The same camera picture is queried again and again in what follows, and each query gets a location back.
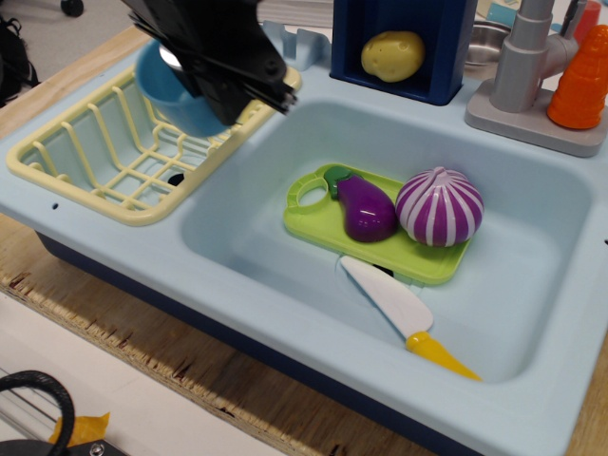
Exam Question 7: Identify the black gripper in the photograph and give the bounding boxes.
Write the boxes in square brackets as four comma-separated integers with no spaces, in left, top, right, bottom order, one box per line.
[125,1,296,126]

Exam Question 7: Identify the blue plastic cup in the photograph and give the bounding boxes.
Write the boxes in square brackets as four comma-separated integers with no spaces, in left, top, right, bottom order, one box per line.
[135,40,228,138]

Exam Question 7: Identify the yellow plastic drying rack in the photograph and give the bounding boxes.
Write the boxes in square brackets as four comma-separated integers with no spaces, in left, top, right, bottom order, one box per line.
[6,66,275,226]

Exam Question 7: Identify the light blue toy sink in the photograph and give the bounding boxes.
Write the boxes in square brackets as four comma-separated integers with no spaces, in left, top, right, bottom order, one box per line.
[0,18,608,456]

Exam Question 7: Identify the light blue plate holder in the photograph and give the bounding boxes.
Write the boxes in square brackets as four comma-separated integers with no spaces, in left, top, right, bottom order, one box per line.
[261,21,331,72]

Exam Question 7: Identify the green plastic cutting board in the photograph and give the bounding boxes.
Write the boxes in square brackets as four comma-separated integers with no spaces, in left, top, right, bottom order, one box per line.
[283,163,468,285]

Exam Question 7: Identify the yellow toy potato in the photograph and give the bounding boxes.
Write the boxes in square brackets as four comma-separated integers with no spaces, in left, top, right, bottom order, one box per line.
[361,30,426,83]

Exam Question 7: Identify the black bag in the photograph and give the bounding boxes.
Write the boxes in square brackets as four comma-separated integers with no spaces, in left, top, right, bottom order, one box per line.
[1,18,40,107]

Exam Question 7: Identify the purple toy eggplant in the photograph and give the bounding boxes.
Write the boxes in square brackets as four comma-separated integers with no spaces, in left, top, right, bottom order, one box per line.
[323,165,398,242]

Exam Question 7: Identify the dark blue plastic box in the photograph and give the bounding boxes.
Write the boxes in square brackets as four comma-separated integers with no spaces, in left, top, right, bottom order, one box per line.
[331,0,477,105]

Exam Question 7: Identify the purple striped toy onion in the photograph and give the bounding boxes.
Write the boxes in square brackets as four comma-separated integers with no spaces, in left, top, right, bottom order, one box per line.
[395,167,485,247]

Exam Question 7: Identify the metal bowl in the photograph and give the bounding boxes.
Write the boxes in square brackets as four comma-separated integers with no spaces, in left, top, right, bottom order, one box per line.
[465,21,511,67]

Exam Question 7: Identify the grey toy faucet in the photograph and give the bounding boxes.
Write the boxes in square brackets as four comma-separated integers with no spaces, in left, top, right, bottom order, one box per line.
[465,1,607,158]

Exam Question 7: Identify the yellow tape piece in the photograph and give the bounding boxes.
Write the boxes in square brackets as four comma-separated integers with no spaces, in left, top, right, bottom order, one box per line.
[67,412,110,447]

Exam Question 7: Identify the orange toy carrot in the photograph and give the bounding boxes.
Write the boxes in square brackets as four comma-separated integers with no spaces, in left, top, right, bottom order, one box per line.
[547,25,607,130]

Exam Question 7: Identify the white toy knife yellow handle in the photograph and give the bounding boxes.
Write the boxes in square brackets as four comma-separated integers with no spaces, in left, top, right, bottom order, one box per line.
[340,256,482,381]

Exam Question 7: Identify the black cable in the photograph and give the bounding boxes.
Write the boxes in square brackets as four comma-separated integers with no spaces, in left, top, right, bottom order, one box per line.
[0,370,77,456]

